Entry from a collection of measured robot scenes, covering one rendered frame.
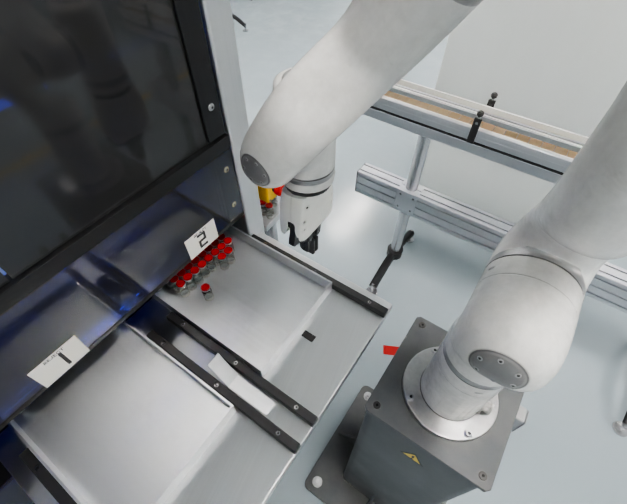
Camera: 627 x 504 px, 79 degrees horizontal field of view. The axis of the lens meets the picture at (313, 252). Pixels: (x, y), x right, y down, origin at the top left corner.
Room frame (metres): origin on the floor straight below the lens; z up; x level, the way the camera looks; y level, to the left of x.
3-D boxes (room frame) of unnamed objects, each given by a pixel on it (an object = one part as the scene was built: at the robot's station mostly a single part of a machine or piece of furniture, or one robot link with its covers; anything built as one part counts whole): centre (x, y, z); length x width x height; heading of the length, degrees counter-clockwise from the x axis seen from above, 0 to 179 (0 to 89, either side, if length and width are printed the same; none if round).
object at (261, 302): (0.49, 0.17, 0.90); 0.34 x 0.26 x 0.04; 55
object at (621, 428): (0.59, -1.37, 0.07); 0.50 x 0.08 x 0.14; 145
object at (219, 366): (0.26, 0.14, 0.91); 0.14 x 0.03 x 0.06; 56
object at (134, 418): (0.21, 0.36, 0.90); 0.34 x 0.26 x 0.04; 55
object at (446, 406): (0.27, -0.28, 0.95); 0.19 x 0.19 x 0.18
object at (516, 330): (0.24, -0.26, 1.16); 0.19 x 0.12 x 0.24; 145
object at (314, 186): (0.47, 0.01, 1.27); 0.09 x 0.08 x 0.03; 146
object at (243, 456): (0.31, 0.21, 0.87); 0.70 x 0.48 x 0.02; 145
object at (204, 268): (0.55, 0.26, 0.90); 0.18 x 0.02 x 0.05; 145
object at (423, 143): (1.24, -0.43, 0.46); 0.09 x 0.09 x 0.77; 55
